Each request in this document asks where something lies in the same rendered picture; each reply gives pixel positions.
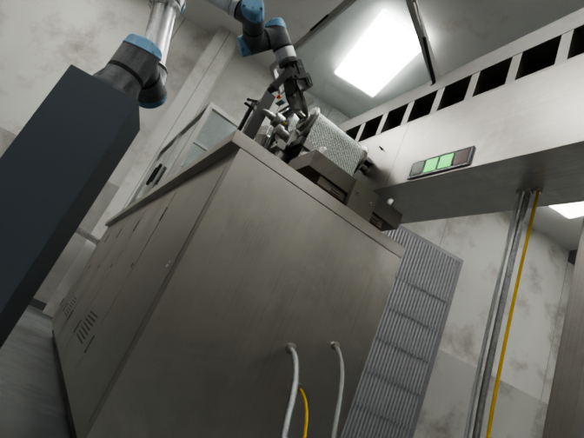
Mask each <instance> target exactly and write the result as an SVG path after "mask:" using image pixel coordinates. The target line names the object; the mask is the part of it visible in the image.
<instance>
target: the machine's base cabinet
mask: <svg viewBox="0 0 584 438"><path fill-rule="evenodd" d="M400 261H401V258H399V257H398V256H396V255H394V254H393V253H392V252H390V251H389V250H387V249H385V248H384V247H382V245H381V244H379V243H378V242H376V241H374V240H373V239H371V238H370V237H369V236H367V235H365V234H364V233H362V232H361V231H360V230H359V229H357V228H356V227H354V226H353V225H351V224H350V223H348V222H347V221H345V220H344V219H342V218H341V217H339V216H338V215H337V214H335V213H334V212H333V211H331V210H330V209H328V208H326V207H325V206H323V205H322V204H321V203H319V202H318V201H317V200H315V199H314V198H312V197H311V196H309V195H308V194H306V193H305V192H303V191H302V190H300V189H299V188H297V187H296V186H295V185H294V184H292V183H291V182H289V181H288V180H286V179H285V178H283V177H282V176H280V175H278V174H277V173H275V172H274V170H272V169H270V168H269V167H267V166H266V165H264V164H263V163H261V162H260V161H258V160H257V159H255V158H254V157H253V156H252V155H250V154H249V153H247V152H246V151H244V150H243V149H241V148H240V149H238V150H236V151H234V152H233V153H231V154H229V155H228V156H225V157H224V158H223V159H221V160H220V161H218V162H216V163H214V164H212V165H211V166H209V167H208V168H206V169H204V170H203V171H201V172H199V173H198V174H196V175H194V176H192V177H191V178H190V179H188V180H186V181H185V182H182V183H181V184H179V185H177V186H176V187H174V188H173V189H171V190H169V191H168V192H166V193H164V194H163V195H161V196H159V197H157V198H156V199H154V200H153V201H151V202H149V203H147V204H145V205H144V206H142V207H141V208H140V209H137V210H136V211H134V212H132V213H131V214H129V215H127V216H125V217H124V218H123V219H121V220H119V221H118V222H115V223H114V224H112V225H110V226H109V227H108V228H107V229H106V231H105V232H104V234H103V236H102V238H101V239H100V240H99V241H98V243H97V245H96V247H95V249H94V251H93V252H92V254H91V255H90V258H89V259H88V261H87V262H86V263H85V265H84V267H83V269H82V270H81V272H80V274H79V275H78V277H77V279H76V280H75V282H74V283H73V285H72V286H71V288H70V290H69V292H68V294H67V295H66V296H65V298H63V300H62V302H61V303H60V306H59V308H58V310H57V311H56V313H55V314H54V316H53V318H52V319H51V321H52V326H53V330H52V335H53V337H52V339H53V340H54V344H55V350H56V359H57V363H58V367H59V372H60V377H61V382H62V386H63V395H64V397H63V401H64V402H65V405H66V409H67V414H68V418H69V424H70V432H71V437H72V438H280V434H281V430H282V423H283V418H284V415H285V411H286V407H287V403H288V399H289V391H290V387H291V381H292V369H293V363H292V358H291V355H289V354H287V353H286V350H285V348H286V345H287V344H288V343H294V344H295V345H296V346H297V350H296V353H297V355H298V359H299V382H298V383H301V384H302V385H303V386H304V391H303V392H304V394H305V395H306V399H307V403H308V411H309V423H308V432H307V438H331V435H332V429H333V424H334V418H335V409H336V403H337V398H338V391H339V384H340V361H339V356H338V354H337V352H336V350H333V349H332V348H331V343H332V342H339V343H340V350H341V352H342V358H343V362H344V385H343V393H342V405H341V410H340V415H339V421H338V427H337V433H336V438H341V435H342V431H343V428H344V425H345V422H346V420H347V417H348V413H349V410H350V408H351V405H352V402H353V400H354V397H355V392H356V390H357V387H358V384H359V381H360V379H361V376H362V372H363V370H364V367H365V364H366V361H367V359H368V354H369V351H370V349H371V346H372V343H373V340H374V338H375V334H376V331H377V329H378V326H379V323H380V320H381V318H382V313H383V310H384V308H385V305H386V302H387V299H388V295H389V293H390V290H391V288H392V285H393V282H394V279H395V275H396V272H397V269H398V267H399V264H400Z"/></svg>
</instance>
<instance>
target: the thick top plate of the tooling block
mask: <svg viewBox="0 0 584 438"><path fill-rule="evenodd" d="M288 166H290V167H291V168H293V169H294V170H296V171H297V172H299V173H300V174H301V175H305V176H306V178H307V179H311V178H314V177H317V176H322V177H323V178H325V179H326V180H327V181H329V182H330V183H332V184H333V185H335V186H336V187H337V188H338V189H339V190H341V191H342V192H344V193H345V194H346V195H347V194H348V192H349V190H350V187H351V185H352V183H353V181H354V180H356V179H355V178H354V177H352V176H351V175H350V174H349V173H347V172H346V171H345V170H343V169H342V168H340V167H339V166H338V165H336V164H335V163H333V162H332V161H331V160H329V159H328V158H327V157H326V156H325V155H324V154H322V153H321V152H320V151H318V150H317V149H315V150H312V151H310V152H309V153H306V154H304V155H302V156H298V157H297V158H294V159H292V160H290V161H289V164H288ZM373 214H374V215H375V216H377V217H379V218H380V219H381V220H383V223H382V227H381V228H380V229H379V230H380V231H387V230H395V229H398V227H399V224H400V221H401V219H402V213H400V212H399V211H398V210H396V209H395V208H393V207H392V206H391V205H389V204H388V203H387V202H385V201H384V200H382V199H381V198H380V197H379V196H378V199H377V201H376V204H375V207H374V210H373Z"/></svg>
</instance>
